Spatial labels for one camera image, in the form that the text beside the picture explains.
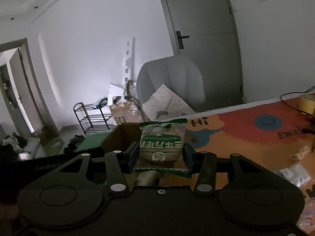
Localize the brown cardboard box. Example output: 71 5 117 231
100 122 148 158

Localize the black cable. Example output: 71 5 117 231
280 86 315 116

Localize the white perforated board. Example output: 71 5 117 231
120 37 135 97

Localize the black wire shoe rack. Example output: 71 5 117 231
73 98 112 135

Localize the black door handle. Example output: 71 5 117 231
176 30 190 50

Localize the brown curved stand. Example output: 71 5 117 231
124 79 136 102

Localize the cartoon cat table mat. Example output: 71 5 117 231
81 95 315 227

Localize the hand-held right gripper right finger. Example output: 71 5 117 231
183 142 263 196

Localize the yellow tape roll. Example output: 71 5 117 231
299 94 315 115

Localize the speckled white paper sheet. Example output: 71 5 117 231
141 84 198 123

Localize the white clear snack packet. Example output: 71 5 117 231
279 163 312 185

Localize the crumpled brown cardboard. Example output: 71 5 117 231
109 100 144 126

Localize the grey armchair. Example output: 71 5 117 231
136 55 206 112

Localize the green white bun packet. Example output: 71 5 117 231
133 118 192 179

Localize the grey door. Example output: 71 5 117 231
155 0 245 104

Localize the pale yellow snack packet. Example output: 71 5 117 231
292 145 311 161

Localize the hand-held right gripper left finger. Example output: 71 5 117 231
59 142 130 196

